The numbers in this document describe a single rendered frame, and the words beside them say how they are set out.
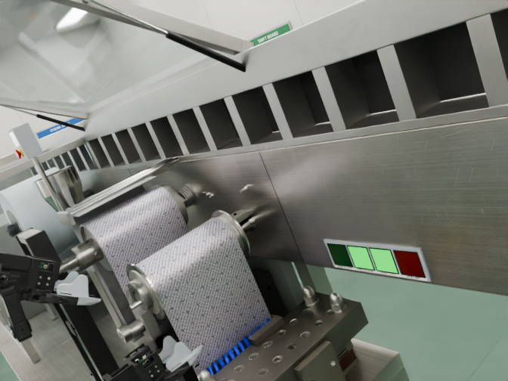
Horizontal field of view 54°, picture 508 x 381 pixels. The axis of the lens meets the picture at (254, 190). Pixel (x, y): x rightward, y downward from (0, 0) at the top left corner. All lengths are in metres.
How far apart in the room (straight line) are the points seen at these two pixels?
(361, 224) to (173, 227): 0.58
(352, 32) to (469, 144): 0.25
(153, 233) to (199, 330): 0.32
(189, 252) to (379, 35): 0.64
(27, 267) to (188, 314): 0.36
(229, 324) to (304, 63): 0.64
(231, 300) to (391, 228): 0.45
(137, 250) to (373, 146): 0.72
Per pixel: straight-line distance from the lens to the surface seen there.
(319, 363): 1.14
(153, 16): 1.02
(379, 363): 1.25
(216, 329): 1.22
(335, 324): 1.18
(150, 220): 1.37
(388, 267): 1.02
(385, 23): 0.81
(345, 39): 0.87
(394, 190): 0.92
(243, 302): 1.25
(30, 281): 1.05
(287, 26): 4.36
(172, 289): 1.14
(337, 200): 1.03
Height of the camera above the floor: 1.64
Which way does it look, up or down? 14 degrees down
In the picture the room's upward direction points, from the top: 23 degrees counter-clockwise
